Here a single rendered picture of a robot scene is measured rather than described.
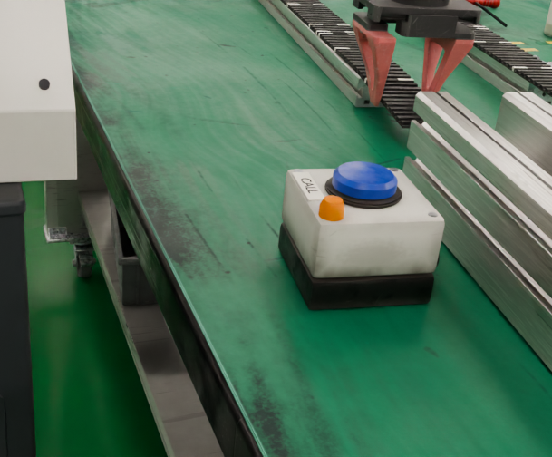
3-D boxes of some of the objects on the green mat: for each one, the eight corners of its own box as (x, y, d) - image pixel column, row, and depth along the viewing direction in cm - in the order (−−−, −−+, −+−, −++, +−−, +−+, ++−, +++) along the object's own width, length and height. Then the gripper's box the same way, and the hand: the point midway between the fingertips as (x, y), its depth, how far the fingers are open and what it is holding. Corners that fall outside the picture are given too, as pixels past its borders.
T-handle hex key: (445, 4, 134) (448, -8, 133) (497, 7, 135) (499, -5, 134) (476, 30, 120) (479, 17, 119) (533, 34, 121) (536, 21, 120)
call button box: (276, 247, 58) (285, 162, 55) (409, 242, 60) (423, 160, 57) (308, 312, 51) (320, 218, 48) (455, 304, 54) (475, 214, 51)
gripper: (464, -68, 78) (435, 93, 86) (360, -74, 76) (339, 92, 83) (498, -54, 73) (463, 117, 80) (385, -61, 70) (361, 117, 77)
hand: (401, 96), depth 81 cm, fingers closed on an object, 5 cm apart
